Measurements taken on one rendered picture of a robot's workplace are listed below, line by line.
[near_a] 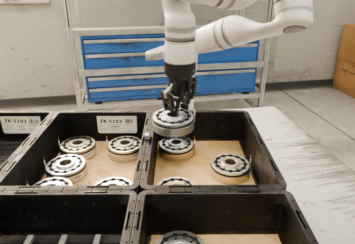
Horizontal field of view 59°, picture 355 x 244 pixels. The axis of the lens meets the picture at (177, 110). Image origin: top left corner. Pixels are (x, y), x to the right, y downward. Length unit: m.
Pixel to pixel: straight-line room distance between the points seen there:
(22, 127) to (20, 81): 2.67
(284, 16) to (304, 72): 3.47
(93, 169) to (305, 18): 0.67
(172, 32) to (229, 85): 2.26
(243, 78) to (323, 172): 1.88
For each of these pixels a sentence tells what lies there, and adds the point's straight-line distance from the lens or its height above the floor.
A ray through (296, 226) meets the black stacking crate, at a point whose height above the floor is 0.91.
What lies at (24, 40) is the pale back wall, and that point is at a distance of 3.64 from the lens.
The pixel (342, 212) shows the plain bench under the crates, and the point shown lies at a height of 0.70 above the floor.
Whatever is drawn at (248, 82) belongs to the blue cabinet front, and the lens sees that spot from 3.00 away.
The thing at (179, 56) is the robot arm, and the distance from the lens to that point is 0.71.
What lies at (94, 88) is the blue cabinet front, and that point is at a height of 0.44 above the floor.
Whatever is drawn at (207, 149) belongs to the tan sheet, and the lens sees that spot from 0.98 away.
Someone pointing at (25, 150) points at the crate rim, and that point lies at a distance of 0.85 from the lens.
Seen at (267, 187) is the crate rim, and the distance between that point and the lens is 0.67.
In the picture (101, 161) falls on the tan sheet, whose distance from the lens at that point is 0.94.
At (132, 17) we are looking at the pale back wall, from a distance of 3.49.
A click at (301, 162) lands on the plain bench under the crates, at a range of 1.23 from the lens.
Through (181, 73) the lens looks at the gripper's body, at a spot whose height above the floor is 1.11.
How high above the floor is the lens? 1.32
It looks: 23 degrees down
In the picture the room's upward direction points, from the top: straight up
